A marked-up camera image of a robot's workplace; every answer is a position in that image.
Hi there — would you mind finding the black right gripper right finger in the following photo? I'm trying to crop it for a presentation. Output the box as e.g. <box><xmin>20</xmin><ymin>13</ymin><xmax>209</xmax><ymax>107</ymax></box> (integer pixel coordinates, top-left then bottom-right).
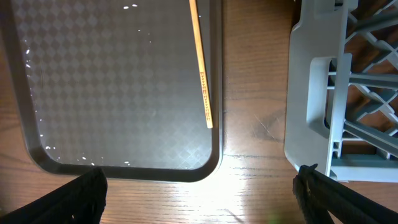
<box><xmin>293</xmin><ymin>164</ymin><xmax>397</xmax><ymax>224</ymax></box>

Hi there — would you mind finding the wooden chopstick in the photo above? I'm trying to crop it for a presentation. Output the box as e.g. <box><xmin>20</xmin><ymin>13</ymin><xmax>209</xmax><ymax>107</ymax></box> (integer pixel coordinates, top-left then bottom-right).
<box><xmin>189</xmin><ymin>0</ymin><xmax>213</xmax><ymax>129</ymax></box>

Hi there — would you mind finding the dark brown serving tray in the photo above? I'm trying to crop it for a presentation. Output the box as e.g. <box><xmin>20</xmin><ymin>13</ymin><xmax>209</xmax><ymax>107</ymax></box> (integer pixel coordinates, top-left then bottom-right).
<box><xmin>1</xmin><ymin>1</ymin><xmax>223</xmax><ymax>182</ymax></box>

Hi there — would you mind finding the grey dishwasher rack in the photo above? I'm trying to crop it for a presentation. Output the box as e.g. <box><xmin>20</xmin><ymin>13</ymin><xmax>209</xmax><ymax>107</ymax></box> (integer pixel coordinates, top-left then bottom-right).
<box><xmin>284</xmin><ymin>0</ymin><xmax>397</xmax><ymax>182</ymax></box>

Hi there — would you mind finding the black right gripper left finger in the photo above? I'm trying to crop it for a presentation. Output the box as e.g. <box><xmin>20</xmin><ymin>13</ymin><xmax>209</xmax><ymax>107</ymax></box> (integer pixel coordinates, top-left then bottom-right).
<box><xmin>1</xmin><ymin>168</ymin><xmax>108</xmax><ymax>224</ymax></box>

